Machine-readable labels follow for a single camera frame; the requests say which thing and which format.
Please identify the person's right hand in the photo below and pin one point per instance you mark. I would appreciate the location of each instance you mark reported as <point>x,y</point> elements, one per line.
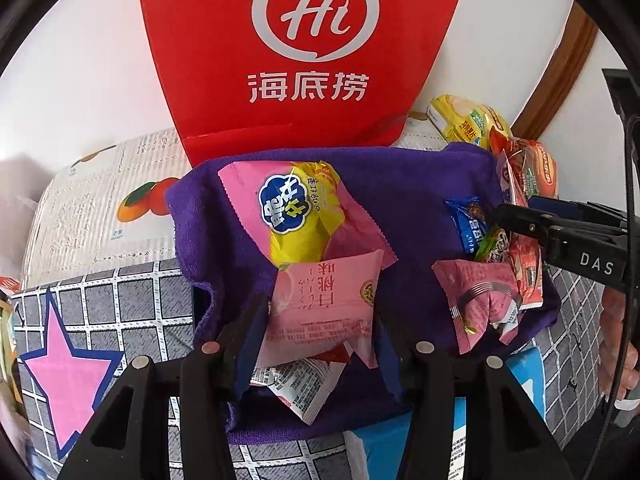
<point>617,345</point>

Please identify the orange red snack packet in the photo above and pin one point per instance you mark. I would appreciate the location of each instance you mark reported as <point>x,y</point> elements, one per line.
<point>527,270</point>

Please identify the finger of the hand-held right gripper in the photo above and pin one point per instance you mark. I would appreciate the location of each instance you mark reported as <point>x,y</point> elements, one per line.
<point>520,222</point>
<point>555,206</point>

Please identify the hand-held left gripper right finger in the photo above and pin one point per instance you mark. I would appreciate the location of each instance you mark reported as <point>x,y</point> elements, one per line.
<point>390,360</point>

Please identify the red chip bag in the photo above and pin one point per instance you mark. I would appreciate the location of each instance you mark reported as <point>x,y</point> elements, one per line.
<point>542,170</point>

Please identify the silver white snack packet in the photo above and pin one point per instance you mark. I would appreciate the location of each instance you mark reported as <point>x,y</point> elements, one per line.
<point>300,385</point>

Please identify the blue tissue pack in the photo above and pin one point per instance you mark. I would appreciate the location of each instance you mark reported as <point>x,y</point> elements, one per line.
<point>525,375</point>

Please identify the light pink snack packet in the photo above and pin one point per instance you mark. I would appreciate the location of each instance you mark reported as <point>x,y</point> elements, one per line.
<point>325,305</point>

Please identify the pink yellow snack bag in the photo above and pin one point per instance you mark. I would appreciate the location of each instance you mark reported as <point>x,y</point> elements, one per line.
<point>300,210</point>

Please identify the grey checked bedsheet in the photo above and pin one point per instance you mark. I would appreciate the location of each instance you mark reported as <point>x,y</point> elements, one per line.
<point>125,305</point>

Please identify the newspaper print pillow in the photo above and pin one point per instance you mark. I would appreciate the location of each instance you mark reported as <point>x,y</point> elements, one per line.
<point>90,220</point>

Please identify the small blue snack packet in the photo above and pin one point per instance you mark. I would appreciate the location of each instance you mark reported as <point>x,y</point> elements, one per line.
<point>465,227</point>

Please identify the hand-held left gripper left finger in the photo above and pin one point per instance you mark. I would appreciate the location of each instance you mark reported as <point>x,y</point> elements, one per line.
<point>250,350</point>

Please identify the purple towel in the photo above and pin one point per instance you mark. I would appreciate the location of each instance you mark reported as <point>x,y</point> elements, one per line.
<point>410,180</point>

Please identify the red paper bag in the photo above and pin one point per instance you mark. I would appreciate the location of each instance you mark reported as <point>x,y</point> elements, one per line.
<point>200,60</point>

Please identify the yellow chip bag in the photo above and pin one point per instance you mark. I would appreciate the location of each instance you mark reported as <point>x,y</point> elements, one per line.
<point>460,117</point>

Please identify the brown wooden door frame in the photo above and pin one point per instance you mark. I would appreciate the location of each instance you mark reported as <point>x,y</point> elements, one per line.
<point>565,85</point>

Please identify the orange green snack packet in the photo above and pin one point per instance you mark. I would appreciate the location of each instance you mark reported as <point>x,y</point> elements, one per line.
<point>7,320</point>

